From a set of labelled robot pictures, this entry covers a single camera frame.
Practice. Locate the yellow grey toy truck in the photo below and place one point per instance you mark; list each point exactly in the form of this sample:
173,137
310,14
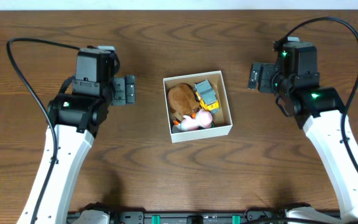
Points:
207,96

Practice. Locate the white cardboard box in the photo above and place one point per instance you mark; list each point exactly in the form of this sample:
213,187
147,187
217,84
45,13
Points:
222,119

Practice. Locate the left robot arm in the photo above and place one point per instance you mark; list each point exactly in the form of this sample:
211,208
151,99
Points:
79,108

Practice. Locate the black mounting rail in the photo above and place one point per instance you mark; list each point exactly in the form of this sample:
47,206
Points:
295,213

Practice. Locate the brown plush toy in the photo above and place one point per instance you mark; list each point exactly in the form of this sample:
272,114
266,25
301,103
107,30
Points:
181,100

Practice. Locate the small pellet drum toy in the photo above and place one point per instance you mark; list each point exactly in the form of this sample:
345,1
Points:
176,126

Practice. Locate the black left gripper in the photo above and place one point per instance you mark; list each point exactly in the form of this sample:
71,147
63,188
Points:
124,90

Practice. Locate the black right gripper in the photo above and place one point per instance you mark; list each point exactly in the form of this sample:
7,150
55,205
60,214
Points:
268,70

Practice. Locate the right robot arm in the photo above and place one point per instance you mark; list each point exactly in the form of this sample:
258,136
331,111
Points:
318,111

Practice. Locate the pink white duck toy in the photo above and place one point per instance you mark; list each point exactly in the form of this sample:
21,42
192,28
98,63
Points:
195,121

